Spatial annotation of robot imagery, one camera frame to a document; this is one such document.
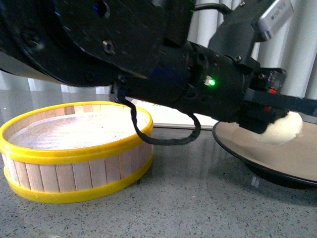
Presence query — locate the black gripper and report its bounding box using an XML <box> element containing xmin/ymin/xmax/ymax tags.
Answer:
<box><xmin>148</xmin><ymin>42</ymin><xmax>317</xmax><ymax>134</ymax></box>

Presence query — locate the white steamed bun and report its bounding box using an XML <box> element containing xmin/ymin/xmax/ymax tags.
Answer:
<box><xmin>252</xmin><ymin>111</ymin><xmax>303</xmax><ymax>145</ymax></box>

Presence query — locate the beige plate with black rim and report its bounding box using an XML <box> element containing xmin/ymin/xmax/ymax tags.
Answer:
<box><xmin>212</xmin><ymin>122</ymin><xmax>317</xmax><ymax>189</ymax></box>

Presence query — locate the white rectangular tray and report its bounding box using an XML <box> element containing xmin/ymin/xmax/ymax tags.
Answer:
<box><xmin>130</xmin><ymin>98</ymin><xmax>218</xmax><ymax>130</ymax></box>

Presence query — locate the grey pleated curtain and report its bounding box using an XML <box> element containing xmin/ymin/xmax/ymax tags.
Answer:
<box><xmin>0</xmin><ymin>0</ymin><xmax>317</xmax><ymax>99</ymax></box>

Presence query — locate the white steamer liner cloth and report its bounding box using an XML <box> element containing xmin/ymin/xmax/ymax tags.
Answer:
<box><xmin>8</xmin><ymin>112</ymin><xmax>135</xmax><ymax>150</ymax></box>

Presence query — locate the yellow rimmed wooden steamer basket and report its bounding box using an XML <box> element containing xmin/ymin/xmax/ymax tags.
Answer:
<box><xmin>0</xmin><ymin>101</ymin><xmax>153</xmax><ymax>204</ymax></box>

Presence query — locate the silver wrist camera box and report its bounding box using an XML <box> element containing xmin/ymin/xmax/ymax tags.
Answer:
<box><xmin>258</xmin><ymin>0</ymin><xmax>294</xmax><ymax>42</ymax></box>

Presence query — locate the black cable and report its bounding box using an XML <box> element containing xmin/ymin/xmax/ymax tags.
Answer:
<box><xmin>116</xmin><ymin>81</ymin><xmax>201</xmax><ymax>146</ymax></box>

